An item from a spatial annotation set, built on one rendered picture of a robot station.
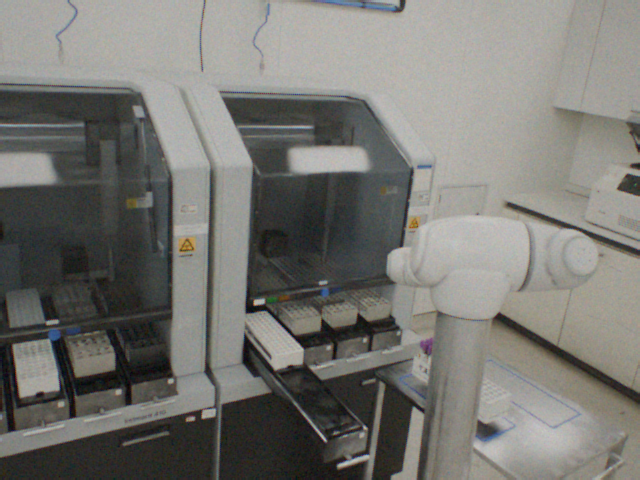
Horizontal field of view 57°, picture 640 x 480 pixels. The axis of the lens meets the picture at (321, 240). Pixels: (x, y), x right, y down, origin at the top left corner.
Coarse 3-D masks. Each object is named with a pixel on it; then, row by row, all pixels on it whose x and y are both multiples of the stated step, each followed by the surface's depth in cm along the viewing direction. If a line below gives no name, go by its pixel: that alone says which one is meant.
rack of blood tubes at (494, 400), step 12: (420, 360) 178; (420, 372) 179; (492, 384) 168; (492, 396) 162; (504, 396) 162; (480, 408) 160; (492, 408) 159; (504, 408) 163; (480, 420) 161; (492, 420) 161
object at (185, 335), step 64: (0, 64) 207; (192, 128) 178; (192, 192) 170; (192, 256) 176; (192, 320) 184; (64, 384) 175; (192, 384) 186; (0, 448) 157; (64, 448) 166; (128, 448) 177; (192, 448) 189
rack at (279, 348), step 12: (264, 312) 209; (252, 324) 201; (264, 324) 201; (276, 324) 202; (252, 336) 200; (264, 336) 193; (276, 336) 194; (288, 336) 194; (264, 348) 197; (276, 348) 186; (288, 348) 187; (300, 348) 188; (276, 360) 182; (288, 360) 185; (300, 360) 187
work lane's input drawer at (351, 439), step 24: (264, 360) 188; (288, 384) 179; (312, 384) 180; (288, 408) 173; (312, 408) 168; (336, 408) 169; (312, 432) 161; (336, 432) 157; (360, 432) 160; (336, 456) 158
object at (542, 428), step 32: (384, 384) 187; (416, 384) 182; (512, 384) 187; (512, 416) 170; (544, 416) 172; (576, 416) 173; (480, 448) 155; (512, 448) 157; (544, 448) 158; (576, 448) 159; (608, 448) 161
